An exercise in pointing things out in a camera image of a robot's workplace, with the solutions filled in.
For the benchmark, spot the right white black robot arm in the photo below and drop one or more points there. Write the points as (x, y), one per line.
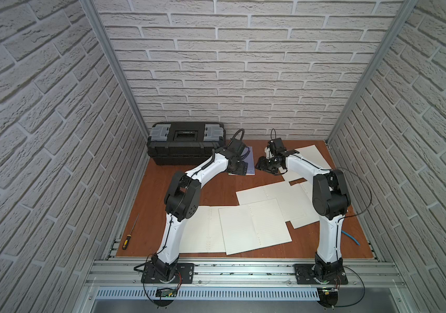
(330, 200)

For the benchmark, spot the purple cover notebook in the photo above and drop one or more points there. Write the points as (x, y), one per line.
(249, 160)

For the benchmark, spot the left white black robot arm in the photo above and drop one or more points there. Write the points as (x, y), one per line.
(183, 197)

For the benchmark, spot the black plastic toolbox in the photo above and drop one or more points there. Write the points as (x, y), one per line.
(184, 143)

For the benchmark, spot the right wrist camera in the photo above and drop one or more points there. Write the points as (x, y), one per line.
(276, 146)

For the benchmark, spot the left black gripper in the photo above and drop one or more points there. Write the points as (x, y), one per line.
(238, 167)

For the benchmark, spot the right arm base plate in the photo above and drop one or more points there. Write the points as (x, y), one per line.
(306, 274)

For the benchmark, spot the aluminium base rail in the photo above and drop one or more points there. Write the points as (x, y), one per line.
(233, 279)

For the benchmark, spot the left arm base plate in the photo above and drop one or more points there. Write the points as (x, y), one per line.
(183, 273)

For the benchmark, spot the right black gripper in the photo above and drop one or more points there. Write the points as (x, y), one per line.
(261, 164)

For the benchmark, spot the yellow black screwdriver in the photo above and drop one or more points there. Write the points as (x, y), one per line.
(129, 236)

